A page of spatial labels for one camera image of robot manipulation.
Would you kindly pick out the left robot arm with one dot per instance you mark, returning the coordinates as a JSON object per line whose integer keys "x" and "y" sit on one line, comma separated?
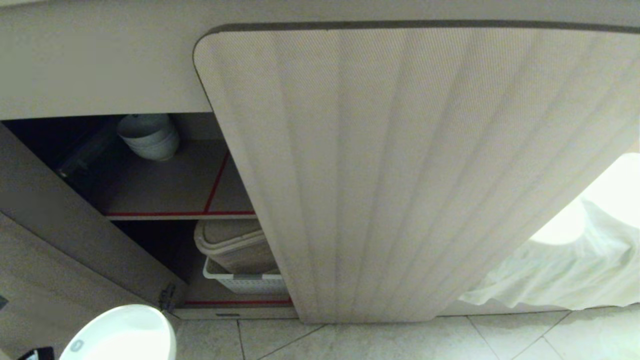
{"x": 37, "y": 354}

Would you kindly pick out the fluted beige cabinet door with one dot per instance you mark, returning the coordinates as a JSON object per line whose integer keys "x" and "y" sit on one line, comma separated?
{"x": 400, "y": 175}

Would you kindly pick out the beige cabinet shelf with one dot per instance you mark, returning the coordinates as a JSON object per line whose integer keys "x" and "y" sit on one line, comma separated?
{"x": 170, "y": 185}

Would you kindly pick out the plain beige cabinet door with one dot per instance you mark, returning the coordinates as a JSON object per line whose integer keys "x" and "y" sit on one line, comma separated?
{"x": 60, "y": 250}

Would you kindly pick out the red tape strip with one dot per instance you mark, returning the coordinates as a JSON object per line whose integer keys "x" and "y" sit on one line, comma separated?
{"x": 217, "y": 181}
{"x": 180, "y": 213}
{"x": 237, "y": 302}

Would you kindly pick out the beige lidded plastic bin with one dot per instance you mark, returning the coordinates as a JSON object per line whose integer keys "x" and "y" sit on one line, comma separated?
{"x": 235, "y": 245}

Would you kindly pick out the white plastic basket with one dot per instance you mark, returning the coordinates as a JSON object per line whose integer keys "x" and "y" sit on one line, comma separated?
{"x": 250, "y": 285}

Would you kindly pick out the white ceramic bowl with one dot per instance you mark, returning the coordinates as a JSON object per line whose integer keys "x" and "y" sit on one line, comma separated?
{"x": 141, "y": 125}
{"x": 159, "y": 148}

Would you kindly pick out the metal door hinge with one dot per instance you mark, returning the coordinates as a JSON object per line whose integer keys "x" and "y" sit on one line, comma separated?
{"x": 167, "y": 297}

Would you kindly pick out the white cloth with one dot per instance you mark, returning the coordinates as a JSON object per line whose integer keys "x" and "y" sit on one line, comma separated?
{"x": 560, "y": 270}

